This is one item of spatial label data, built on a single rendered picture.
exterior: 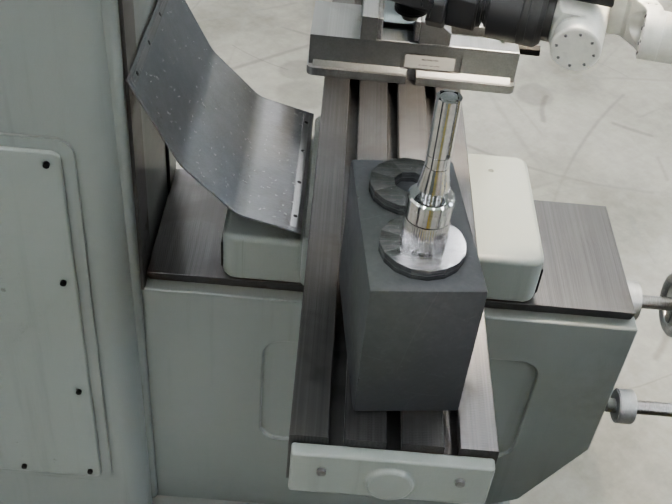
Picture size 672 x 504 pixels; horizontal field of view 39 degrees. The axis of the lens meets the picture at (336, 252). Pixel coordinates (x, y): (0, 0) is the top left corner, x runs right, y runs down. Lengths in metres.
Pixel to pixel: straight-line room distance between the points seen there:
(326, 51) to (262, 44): 2.11
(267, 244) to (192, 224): 0.20
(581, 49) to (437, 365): 0.48
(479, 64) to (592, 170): 1.70
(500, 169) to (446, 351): 0.68
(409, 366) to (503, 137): 2.36
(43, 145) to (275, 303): 0.44
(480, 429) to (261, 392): 0.67
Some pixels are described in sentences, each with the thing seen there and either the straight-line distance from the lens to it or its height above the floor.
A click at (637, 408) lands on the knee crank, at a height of 0.57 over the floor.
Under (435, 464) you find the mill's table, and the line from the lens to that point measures 1.05.
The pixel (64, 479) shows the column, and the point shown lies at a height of 0.32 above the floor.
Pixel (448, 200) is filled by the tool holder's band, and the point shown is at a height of 1.25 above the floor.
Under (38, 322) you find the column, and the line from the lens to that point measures 1.53.
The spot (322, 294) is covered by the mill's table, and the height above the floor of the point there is 0.99.
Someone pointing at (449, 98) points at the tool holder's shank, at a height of 1.36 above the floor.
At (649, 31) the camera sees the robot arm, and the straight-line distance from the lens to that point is 1.30.
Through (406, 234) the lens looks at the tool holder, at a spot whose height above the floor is 1.20.
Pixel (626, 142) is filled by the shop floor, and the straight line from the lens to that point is 3.46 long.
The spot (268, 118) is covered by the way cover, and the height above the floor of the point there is 0.93.
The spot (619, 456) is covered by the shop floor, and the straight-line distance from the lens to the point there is 2.41.
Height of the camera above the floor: 1.81
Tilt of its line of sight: 41 degrees down
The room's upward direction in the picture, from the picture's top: 6 degrees clockwise
